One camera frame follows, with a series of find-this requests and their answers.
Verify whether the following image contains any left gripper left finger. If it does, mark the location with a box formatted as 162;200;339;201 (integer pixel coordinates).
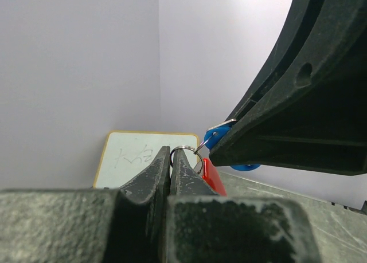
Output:
1;146;170;262

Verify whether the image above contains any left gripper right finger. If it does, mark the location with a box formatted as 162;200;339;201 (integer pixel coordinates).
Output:
166;148;322;262

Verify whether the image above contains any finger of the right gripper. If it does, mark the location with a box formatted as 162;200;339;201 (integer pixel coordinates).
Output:
209;0;366;176

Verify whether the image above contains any blue key cap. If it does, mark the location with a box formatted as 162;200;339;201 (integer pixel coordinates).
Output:
204;123;260;171

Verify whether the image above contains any small whiteboard wooden frame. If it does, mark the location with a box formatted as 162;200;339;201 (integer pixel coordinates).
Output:
93;131;200;189

